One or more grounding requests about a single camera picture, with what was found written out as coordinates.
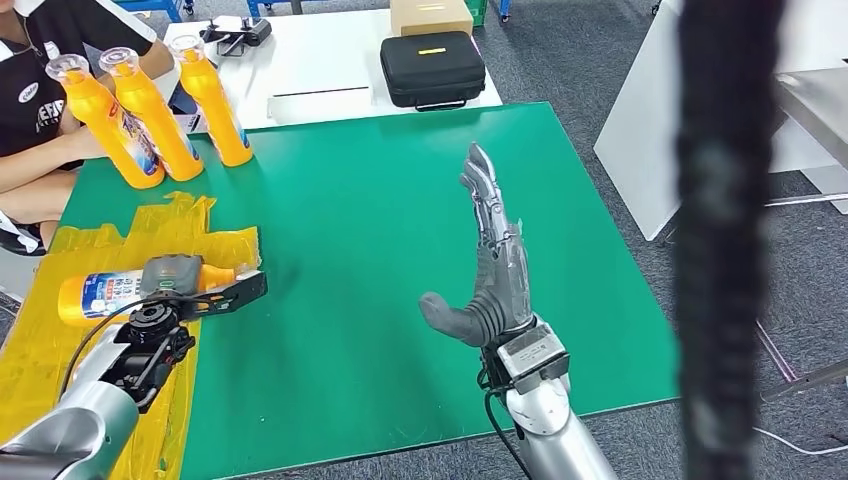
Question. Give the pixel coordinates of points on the blue metal rack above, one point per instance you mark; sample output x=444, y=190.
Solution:
x=166, y=6
x=255, y=6

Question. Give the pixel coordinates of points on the green table mat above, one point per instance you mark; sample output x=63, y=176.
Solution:
x=397, y=232

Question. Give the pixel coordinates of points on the person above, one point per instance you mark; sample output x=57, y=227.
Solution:
x=26, y=99

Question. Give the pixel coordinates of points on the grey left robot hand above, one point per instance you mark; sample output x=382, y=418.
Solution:
x=171, y=275

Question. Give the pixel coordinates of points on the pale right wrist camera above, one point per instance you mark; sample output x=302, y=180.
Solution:
x=533, y=358

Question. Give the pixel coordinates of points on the stainless steel table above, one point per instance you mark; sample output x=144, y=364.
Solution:
x=818, y=99

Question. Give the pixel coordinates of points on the grey smartphone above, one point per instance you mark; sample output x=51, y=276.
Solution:
x=193, y=124

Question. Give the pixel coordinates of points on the black handheld device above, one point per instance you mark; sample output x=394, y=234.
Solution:
x=257, y=31

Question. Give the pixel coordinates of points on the white panel table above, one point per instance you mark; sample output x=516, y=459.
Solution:
x=636, y=132

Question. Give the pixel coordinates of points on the brown cardboard box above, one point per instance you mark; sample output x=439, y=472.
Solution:
x=430, y=16

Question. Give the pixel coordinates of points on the navy blue folder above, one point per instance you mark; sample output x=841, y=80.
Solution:
x=184, y=100

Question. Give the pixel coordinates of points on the green plastic crate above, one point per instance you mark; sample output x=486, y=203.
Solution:
x=477, y=12

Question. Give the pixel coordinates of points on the orange plastic bottle clear cap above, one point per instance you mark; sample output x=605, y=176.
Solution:
x=109, y=136
x=218, y=116
x=99, y=295
x=159, y=122

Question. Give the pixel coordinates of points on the thin black strip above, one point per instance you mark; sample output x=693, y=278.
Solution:
x=321, y=91

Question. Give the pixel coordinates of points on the yellow tape covering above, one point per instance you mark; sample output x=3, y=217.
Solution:
x=33, y=358

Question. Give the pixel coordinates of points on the black zip carry case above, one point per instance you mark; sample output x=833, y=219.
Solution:
x=432, y=69

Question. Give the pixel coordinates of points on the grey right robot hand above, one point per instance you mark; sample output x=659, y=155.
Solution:
x=497, y=278

